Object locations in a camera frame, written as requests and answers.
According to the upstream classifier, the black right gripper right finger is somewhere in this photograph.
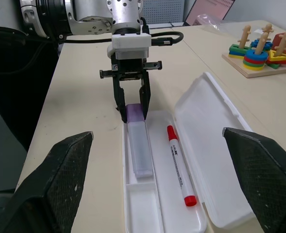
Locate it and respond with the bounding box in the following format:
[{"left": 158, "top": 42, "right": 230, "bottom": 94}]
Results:
[{"left": 222, "top": 127, "right": 286, "bottom": 233}]

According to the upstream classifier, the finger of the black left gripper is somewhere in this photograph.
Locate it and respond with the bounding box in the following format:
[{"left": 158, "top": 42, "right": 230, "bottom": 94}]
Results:
[
  {"left": 138, "top": 70, "right": 151, "bottom": 121},
  {"left": 112, "top": 75, "right": 129, "bottom": 123}
]

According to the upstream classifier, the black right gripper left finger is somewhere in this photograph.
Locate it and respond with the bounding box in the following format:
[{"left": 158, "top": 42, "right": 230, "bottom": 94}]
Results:
[{"left": 0, "top": 131, "right": 94, "bottom": 233}]

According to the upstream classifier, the purple translucent eraser box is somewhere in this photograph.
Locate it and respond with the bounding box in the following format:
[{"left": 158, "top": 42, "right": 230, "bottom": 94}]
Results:
[{"left": 125, "top": 103, "right": 154, "bottom": 179}]

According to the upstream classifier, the white plastic pencil case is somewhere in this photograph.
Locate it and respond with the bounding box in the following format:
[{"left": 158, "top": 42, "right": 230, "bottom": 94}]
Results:
[{"left": 122, "top": 71, "right": 258, "bottom": 233}]

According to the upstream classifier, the red capped white marker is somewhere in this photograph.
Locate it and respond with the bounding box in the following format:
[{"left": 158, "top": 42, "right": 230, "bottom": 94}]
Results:
[{"left": 166, "top": 125, "right": 198, "bottom": 208}]

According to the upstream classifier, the grey perforated panel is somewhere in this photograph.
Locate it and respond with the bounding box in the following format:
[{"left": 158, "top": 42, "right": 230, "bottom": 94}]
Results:
[{"left": 139, "top": 0, "right": 185, "bottom": 25}]

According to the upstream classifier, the clear plastic bag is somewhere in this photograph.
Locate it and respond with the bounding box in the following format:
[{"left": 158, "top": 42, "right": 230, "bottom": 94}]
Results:
[{"left": 197, "top": 14, "right": 225, "bottom": 32}]

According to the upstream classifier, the wooden peg toy base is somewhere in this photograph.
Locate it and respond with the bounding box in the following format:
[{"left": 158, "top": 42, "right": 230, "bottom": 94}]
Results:
[{"left": 221, "top": 52, "right": 286, "bottom": 79}]

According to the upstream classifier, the green square toy piece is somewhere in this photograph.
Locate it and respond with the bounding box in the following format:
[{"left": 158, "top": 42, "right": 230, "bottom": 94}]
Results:
[{"left": 229, "top": 43, "right": 248, "bottom": 53}]

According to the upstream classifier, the large black rounded housing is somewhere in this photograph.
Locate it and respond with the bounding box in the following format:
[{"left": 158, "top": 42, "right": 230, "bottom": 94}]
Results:
[{"left": 0, "top": 25, "right": 62, "bottom": 152}]

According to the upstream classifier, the wooden toy peg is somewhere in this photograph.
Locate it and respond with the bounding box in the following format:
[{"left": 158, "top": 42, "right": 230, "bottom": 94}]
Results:
[
  {"left": 238, "top": 24, "right": 252, "bottom": 49},
  {"left": 275, "top": 31, "right": 286, "bottom": 58},
  {"left": 253, "top": 31, "right": 270, "bottom": 55},
  {"left": 261, "top": 23, "right": 275, "bottom": 35}
]

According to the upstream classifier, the blue flower toy piece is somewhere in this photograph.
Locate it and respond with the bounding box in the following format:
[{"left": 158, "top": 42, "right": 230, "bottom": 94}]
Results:
[{"left": 250, "top": 39, "right": 273, "bottom": 51}]

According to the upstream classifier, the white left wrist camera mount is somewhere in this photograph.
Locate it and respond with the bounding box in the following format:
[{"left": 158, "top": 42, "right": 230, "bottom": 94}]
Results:
[{"left": 107, "top": 33, "right": 152, "bottom": 60}]

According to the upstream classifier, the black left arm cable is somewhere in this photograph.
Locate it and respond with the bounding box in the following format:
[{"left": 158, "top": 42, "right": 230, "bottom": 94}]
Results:
[{"left": 57, "top": 17, "right": 185, "bottom": 47}]

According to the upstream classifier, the yellow toy ring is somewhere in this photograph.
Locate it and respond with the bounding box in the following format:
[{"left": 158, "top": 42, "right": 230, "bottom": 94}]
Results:
[{"left": 242, "top": 64, "right": 266, "bottom": 71}]

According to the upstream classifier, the green toy ring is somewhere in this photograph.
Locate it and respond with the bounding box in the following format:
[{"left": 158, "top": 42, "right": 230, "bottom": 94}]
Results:
[{"left": 243, "top": 60, "right": 266, "bottom": 67}]

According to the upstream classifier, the blue toy ring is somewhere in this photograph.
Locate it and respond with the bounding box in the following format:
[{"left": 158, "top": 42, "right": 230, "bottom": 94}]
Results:
[{"left": 245, "top": 49, "right": 268, "bottom": 61}]

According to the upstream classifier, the red toy ring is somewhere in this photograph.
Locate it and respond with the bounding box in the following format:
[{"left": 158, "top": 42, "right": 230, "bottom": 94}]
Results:
[{"left": 244, "top": 57, "right": 267, "bottom": 64}]

